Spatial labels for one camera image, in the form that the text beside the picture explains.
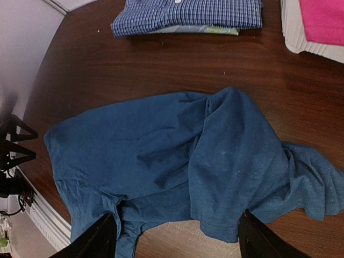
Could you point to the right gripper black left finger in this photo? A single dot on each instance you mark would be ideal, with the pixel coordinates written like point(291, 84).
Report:
point(99, 240)

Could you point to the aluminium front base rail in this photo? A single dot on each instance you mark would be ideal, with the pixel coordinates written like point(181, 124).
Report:
point(52, 226)

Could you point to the blue checked folded shirt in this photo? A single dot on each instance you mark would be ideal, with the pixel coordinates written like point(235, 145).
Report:
point(144, 17)

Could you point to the light patterned folded garment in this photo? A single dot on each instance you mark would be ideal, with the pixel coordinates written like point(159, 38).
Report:
point(198, 29)

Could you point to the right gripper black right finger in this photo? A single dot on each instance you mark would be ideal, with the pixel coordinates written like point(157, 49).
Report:
point(257, 240)

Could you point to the white plastic laundry bin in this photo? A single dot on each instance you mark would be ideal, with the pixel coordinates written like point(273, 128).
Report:
point(295, 38)

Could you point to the pink cloth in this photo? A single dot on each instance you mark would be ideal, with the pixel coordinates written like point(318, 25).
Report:
point(323, 21)

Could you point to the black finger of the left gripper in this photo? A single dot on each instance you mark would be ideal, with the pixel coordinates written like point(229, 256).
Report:
point(13, 155)
point(19, 131)

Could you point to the dark blue polo shirt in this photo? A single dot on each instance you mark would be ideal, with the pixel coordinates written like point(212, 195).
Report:
point(185, 156)

